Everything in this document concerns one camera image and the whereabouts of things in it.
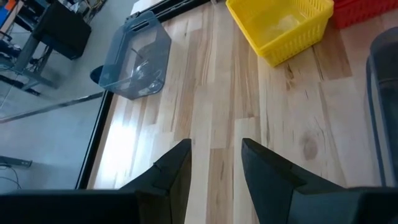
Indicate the grey metal table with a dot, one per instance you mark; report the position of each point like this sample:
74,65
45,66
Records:
28,59

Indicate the black computer box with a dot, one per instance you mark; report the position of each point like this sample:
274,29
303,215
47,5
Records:
62,29

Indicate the black aluminium frame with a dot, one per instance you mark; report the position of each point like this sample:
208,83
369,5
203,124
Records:
93,140

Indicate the yellow plastic mesh basket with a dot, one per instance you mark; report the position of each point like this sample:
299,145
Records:
280,28

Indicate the red plastic mesh basket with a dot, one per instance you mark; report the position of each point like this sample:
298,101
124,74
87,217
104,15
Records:
363,12

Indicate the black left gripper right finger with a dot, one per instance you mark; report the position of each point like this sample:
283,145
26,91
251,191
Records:
270,186

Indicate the grey translucent plastic bin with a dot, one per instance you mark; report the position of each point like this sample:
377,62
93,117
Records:
133,59
385,102

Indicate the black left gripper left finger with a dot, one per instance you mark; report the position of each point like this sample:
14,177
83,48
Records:
161,193

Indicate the dark metal bar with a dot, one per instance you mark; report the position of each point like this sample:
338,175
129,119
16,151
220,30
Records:
15,161

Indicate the black frame clamp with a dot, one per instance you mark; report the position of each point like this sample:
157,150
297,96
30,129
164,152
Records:
95,74

